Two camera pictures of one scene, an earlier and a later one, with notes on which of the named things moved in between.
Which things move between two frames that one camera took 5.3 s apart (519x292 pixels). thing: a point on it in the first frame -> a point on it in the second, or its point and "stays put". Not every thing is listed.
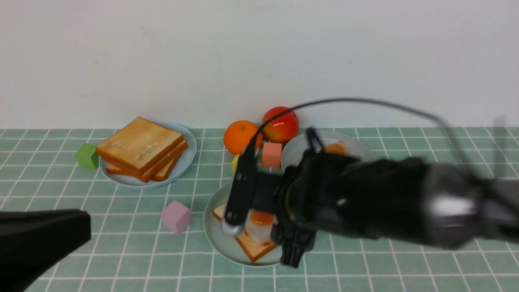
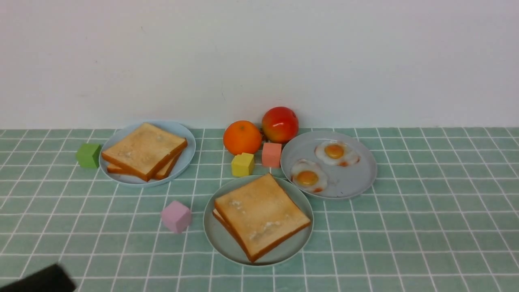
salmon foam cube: (271, 155) stays put
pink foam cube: (176, 217) stays put
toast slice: (139, 144) -> (260, 215)
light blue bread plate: (129, 180) stays put
